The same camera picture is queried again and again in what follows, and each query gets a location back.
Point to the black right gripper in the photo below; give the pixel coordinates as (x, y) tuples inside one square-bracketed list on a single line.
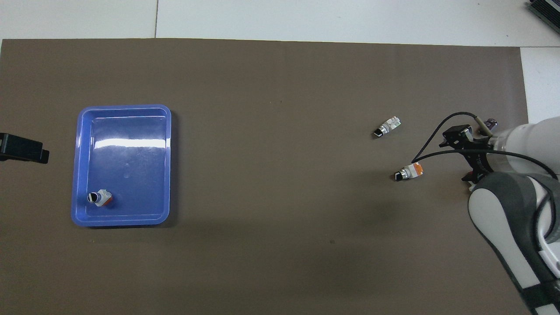
[(480, 155)]

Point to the small selector switch black knob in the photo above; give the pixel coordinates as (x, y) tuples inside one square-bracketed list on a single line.
[(103, 199), (389, 126), (409, 171)]

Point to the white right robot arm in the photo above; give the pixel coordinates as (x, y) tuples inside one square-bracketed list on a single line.
[(503, 218)]

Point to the white circuit breaker red lever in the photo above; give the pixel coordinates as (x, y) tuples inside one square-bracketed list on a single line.
[(469, 179)]

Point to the small dark cylindrical capacitor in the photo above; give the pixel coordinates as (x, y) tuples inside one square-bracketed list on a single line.
[(492, 124)]

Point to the blue plastic tray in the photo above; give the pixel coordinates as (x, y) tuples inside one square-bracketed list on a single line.
[(127, 175)]

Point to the grey ribbed metal device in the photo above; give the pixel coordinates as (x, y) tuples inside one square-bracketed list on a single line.
[(544, 9)]

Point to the brown table mat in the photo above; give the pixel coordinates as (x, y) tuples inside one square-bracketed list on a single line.
[(280, 87)]

